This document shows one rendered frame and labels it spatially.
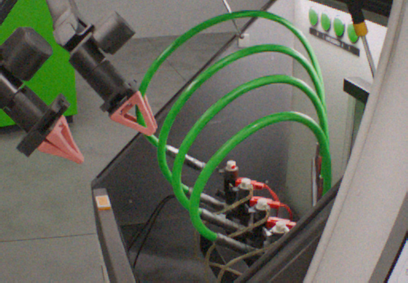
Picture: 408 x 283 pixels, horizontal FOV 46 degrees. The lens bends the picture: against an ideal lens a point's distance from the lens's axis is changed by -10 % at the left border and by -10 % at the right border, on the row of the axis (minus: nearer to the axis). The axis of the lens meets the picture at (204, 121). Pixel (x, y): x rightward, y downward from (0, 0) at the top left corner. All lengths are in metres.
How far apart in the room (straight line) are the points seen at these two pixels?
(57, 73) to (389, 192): 3.84
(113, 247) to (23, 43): 0.52
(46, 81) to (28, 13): 0.60
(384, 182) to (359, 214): 0.06
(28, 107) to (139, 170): 0.60
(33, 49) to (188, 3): 6.94
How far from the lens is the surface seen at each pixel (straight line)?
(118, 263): 1.07
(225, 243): 0.82
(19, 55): 0.78
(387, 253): 0.62
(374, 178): 0.66
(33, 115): 0.81
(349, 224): 0.69
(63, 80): 4.33
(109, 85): 0.93
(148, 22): 7.59
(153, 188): 1.38
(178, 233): 1.37
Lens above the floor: 1.58
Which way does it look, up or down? 21 degrees down
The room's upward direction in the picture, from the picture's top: straight up
